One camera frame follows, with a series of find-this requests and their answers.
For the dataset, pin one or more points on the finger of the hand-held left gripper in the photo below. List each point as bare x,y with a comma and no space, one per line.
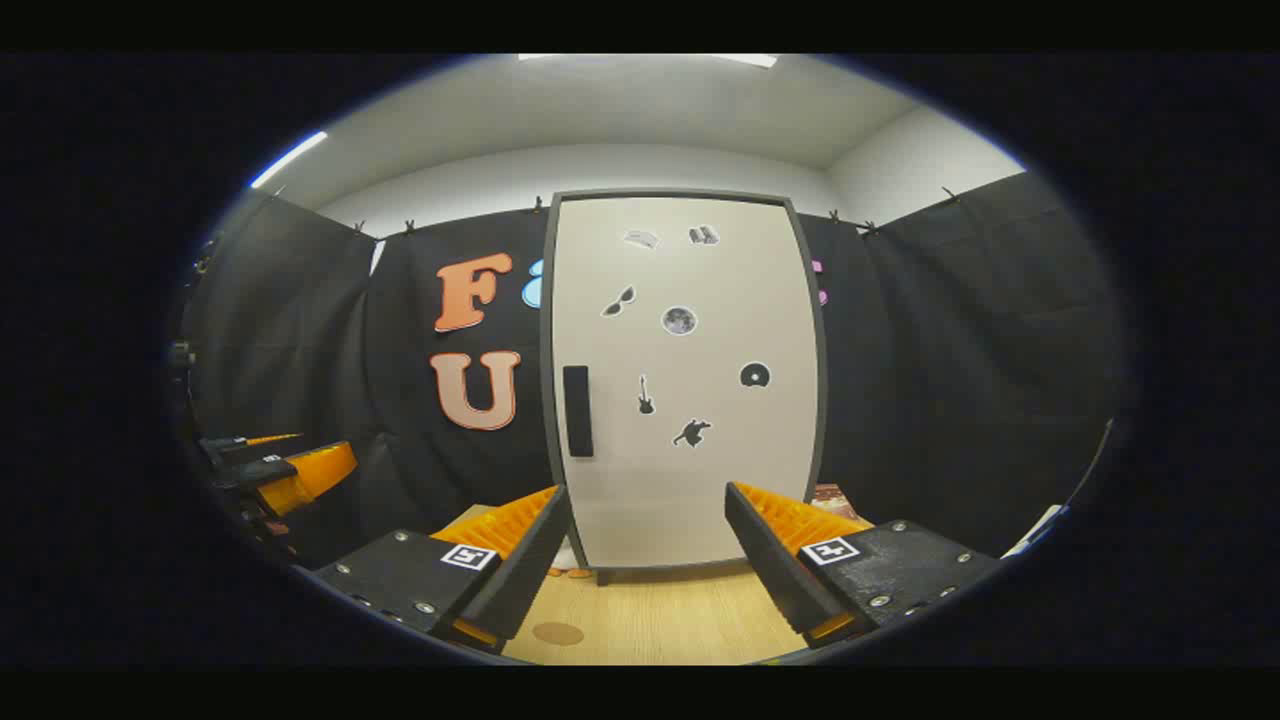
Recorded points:
235,452
250,472

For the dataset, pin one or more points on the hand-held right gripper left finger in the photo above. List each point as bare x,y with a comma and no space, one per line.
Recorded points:
520,580

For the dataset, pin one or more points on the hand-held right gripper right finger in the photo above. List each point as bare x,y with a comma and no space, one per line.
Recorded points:
770,560

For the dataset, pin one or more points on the round brown coaster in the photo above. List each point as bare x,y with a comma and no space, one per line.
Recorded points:
558,633

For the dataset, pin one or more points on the grey cabinet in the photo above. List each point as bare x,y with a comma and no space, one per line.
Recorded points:
546,350

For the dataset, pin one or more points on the penguin plush toy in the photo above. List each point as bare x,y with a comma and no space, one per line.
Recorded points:
578,573

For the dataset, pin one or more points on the brown cover book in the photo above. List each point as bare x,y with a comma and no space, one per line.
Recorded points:
830,495

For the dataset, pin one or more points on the black backdrop cloth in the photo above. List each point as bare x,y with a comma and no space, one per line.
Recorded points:
950,380

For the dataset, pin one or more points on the ceiling light strip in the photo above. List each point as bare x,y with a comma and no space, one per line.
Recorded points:
290,158

